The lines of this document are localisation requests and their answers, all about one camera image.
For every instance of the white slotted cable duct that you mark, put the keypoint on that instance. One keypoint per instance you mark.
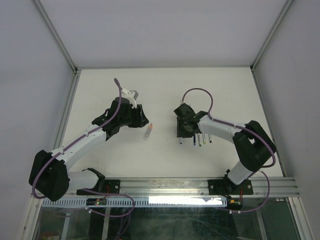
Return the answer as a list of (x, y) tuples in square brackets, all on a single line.
[(138, 202)]

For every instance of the aluminium mounting rail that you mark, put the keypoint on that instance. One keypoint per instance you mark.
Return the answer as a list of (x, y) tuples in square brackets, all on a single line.
[(275, 187)]

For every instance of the orange tip marker pen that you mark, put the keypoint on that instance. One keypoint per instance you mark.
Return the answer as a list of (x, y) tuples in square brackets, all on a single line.
[(148, 132)]

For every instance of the white pen light green end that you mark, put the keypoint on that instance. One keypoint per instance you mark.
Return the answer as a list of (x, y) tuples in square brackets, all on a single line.
[(204, 138)]

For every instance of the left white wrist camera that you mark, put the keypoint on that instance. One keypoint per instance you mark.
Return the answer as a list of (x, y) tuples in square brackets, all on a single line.
[(130, 95)]

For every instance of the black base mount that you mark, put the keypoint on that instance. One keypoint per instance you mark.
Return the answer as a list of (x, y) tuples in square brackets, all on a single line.
[(103, 187), (227, 188)]

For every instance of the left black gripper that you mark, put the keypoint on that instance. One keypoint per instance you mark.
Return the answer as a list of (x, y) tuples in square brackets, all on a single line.
[(138, 113)]

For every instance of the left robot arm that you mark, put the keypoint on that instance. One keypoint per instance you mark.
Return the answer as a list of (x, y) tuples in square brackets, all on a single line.
[(51, 176)]

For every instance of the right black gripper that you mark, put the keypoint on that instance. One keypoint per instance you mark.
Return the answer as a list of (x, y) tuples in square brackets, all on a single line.
[(180, 133)]

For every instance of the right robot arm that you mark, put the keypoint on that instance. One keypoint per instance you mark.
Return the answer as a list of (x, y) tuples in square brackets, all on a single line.
[(253, 146)]

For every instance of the white pen dark green end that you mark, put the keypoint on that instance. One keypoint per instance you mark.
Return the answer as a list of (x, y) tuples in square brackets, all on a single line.
[(199, 139)]

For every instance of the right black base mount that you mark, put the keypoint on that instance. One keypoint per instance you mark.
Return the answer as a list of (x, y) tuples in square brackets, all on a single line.
[(227, 188)]

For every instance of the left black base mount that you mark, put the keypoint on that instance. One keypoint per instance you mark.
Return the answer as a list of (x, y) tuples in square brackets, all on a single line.
[(103, 187)]

